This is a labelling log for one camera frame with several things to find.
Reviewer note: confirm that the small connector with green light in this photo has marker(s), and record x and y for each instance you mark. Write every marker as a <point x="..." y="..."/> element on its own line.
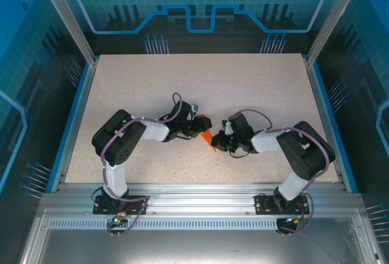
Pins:
<point x="294" y="220"/>
<point x="117" y="220"/>

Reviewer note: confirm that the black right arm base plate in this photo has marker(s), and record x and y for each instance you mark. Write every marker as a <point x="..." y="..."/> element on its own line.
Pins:
<point x="261" y="204"/>

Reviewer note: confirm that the aluminium side rail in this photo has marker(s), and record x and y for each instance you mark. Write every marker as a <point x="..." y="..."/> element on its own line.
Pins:
<point x="324" y="124"/>
<point x="79" y="124"/>

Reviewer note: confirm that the blue side rail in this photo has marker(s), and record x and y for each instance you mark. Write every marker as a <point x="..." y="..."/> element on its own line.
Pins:
<point x="73" y="122"/>
<point x="332" y="124"/>

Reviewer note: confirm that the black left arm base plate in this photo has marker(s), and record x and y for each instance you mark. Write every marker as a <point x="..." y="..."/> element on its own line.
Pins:
<point x="98" y="207"/>

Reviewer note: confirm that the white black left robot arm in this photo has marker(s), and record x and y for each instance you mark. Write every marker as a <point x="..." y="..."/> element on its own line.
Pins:
<point x="118" y="137"/>

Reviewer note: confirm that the grey metal bottom panel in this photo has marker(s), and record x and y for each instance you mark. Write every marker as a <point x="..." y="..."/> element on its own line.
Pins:
<point x="194" y="245"/>

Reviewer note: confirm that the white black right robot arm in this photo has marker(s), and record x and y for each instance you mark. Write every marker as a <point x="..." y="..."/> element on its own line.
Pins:
<point x="307" y="151"/>

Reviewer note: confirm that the aluminium front frame rail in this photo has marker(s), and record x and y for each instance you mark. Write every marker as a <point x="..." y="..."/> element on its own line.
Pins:
<point x="197" y="197"/>

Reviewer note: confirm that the aluminium frame post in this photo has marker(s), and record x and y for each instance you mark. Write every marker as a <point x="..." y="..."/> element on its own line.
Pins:
<point x="70" y="23"/>
<point x="331" y="23"/>

